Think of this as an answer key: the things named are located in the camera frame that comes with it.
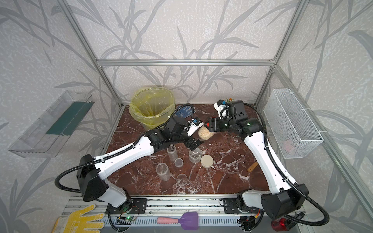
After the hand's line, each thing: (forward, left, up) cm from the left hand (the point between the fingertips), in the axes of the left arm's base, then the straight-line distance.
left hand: (199, 135), depth 75 cm
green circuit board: (-34, +34, -23) cm, 53 cm away
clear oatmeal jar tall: (-15, +18, -12) cm, 26 cm away
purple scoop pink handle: (-35, +5, -23) cm, 42 cm away
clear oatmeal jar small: (-3, +15, -14) cm, 21 cm away
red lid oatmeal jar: (-1, -3, +2) cm, 3 cm away
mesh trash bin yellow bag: (+29, +32, -9) cm, 44 cm away
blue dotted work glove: (+37, +11, -23) cm, 45 cm away
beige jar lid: (-5, -6, -22) cm, 24 cm away
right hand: (+4, -5, +6) cm, 9 cm away
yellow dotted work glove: (-35, +59, -23) cm, 73 cm away
